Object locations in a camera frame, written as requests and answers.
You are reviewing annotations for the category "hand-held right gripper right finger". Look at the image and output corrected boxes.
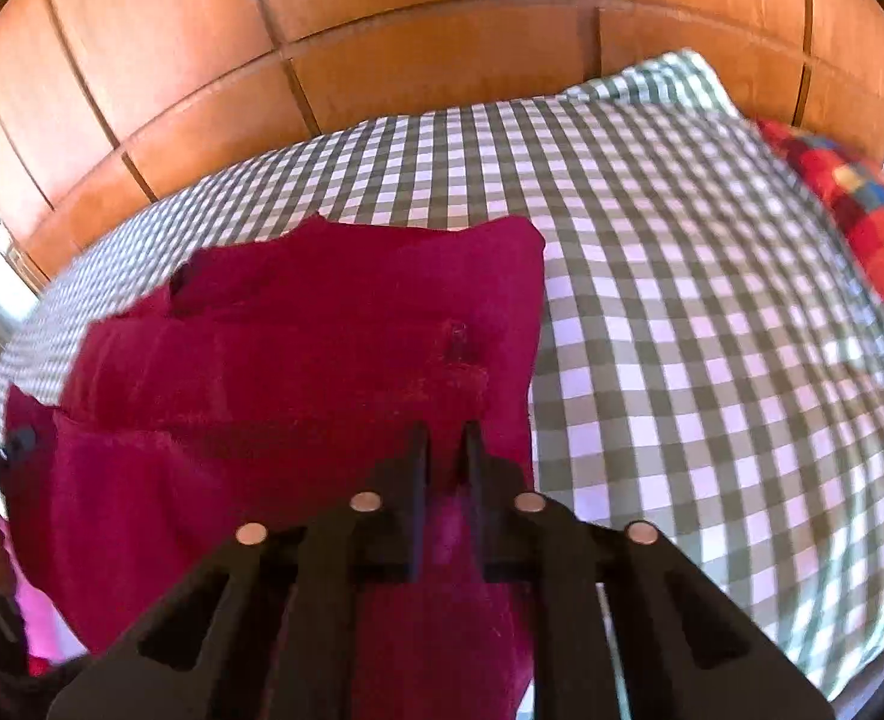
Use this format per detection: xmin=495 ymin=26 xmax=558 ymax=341
xmin=463 ymin=422 xmax=837 ymax=720

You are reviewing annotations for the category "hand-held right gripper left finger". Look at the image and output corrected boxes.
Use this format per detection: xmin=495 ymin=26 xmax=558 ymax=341
xmin=48 ymin=422 xmax=429 ymax=720

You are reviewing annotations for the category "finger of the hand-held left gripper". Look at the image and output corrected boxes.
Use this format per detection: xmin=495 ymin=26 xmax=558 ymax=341
xmin=0 ymin=424 xmax=40 ymax=462

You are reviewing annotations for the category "dark red fleece garment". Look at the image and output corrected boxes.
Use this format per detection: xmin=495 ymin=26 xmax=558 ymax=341
xmin=3 ymin=214 xmax=548 ymax=720

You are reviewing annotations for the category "green white checked bedsheet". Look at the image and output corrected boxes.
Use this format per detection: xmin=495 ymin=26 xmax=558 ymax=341
xmin=0 ymin=49 xmax=884 ymax=706

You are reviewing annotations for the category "wooden wardrobe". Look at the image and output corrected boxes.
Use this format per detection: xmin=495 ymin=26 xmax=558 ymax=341
xmin=0 ymin=0 xmax=884 ymax=302

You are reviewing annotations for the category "red plaid pillow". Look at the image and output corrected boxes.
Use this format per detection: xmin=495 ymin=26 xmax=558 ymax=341
xmin=755 ymin=117 xmax=884 ymax=362

